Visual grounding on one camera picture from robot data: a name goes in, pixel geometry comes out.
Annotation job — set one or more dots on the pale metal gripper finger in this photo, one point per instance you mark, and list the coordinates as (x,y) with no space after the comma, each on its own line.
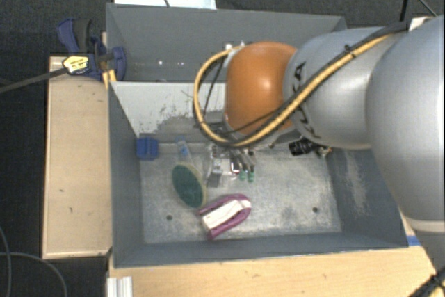
(218,164)
(213,180)

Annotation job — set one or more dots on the green round scrubber pad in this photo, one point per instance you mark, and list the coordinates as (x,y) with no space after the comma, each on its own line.
(187,186)

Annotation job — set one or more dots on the clear plastic bottle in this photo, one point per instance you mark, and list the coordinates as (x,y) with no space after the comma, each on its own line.
(183,149)

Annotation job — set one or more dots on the purple and white brush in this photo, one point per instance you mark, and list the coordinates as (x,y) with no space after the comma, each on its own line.
(226,216)

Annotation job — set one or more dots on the grey metal bin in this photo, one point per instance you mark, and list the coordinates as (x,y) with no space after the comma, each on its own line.
(278,205)

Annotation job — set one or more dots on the blue ribbed block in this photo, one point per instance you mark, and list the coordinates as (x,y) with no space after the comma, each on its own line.
(147,148)

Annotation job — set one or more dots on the pale wood board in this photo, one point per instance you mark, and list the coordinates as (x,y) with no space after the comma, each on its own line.
(78,163)

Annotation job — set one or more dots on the black cylinder on white bracket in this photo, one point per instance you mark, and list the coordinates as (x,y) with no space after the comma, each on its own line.
(301,147)

